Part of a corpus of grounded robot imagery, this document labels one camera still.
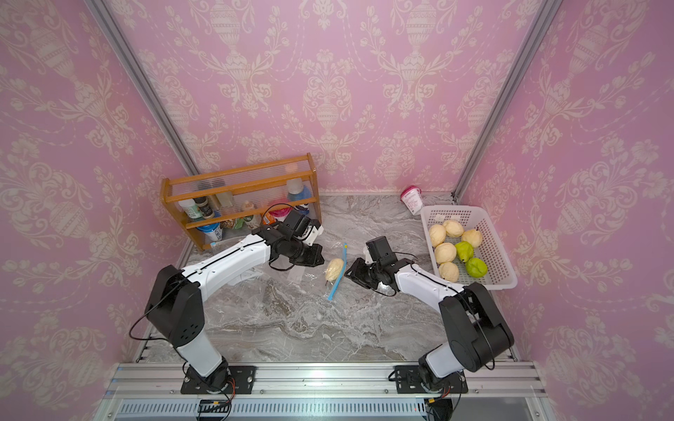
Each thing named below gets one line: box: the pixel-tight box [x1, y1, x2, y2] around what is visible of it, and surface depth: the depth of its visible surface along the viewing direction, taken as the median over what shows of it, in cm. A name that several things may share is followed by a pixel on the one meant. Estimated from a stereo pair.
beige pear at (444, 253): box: [434, 242, 457, 265], surface depth 96 cm
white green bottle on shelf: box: [178, 198, 204, 220], surface depth 91 cm
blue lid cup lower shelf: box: [196, 222, 223, 243], surface depth 98 cm
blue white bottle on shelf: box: [286, 178, 312, 203], surface depth 104 cm
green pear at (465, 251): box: [454, 241, 475, 264], surface depth 97 cm
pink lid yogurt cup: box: [400, 185, 424, 215], surface depth 115 cm
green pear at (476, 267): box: [465, 257, 488, 279], surface depth 94 cm
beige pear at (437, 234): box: [429, 223, 447, 248], surface depth 101 cm
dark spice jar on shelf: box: [193, 196, 215, 220], surface depth 91 cm
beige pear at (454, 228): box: [444, 219, 465, 238], surface depth 104 cm
